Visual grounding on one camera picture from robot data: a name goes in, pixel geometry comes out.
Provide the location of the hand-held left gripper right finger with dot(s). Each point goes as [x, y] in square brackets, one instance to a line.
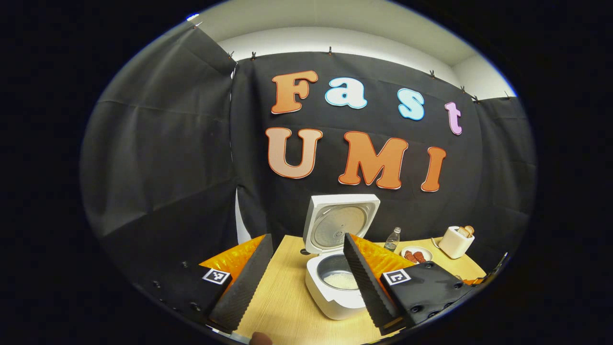
[366, 282]

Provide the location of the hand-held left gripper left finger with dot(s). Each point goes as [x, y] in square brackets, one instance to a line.
[244, 287]

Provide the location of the white rice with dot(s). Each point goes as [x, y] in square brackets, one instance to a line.
[340, 281]

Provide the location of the white rice cooker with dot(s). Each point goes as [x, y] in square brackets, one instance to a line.
[335, 215]

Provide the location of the clear plastic water bottle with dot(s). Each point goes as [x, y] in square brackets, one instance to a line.
[392, 240]

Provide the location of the red-brown sausage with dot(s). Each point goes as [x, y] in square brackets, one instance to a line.
[410, 256]
[420, 257]

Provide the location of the white round plate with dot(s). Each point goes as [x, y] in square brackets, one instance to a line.
[424, 250]

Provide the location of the white toaster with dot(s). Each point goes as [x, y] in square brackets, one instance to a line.
[452, 245]

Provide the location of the black backdrop cloth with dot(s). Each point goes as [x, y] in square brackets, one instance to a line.
[167, 143]

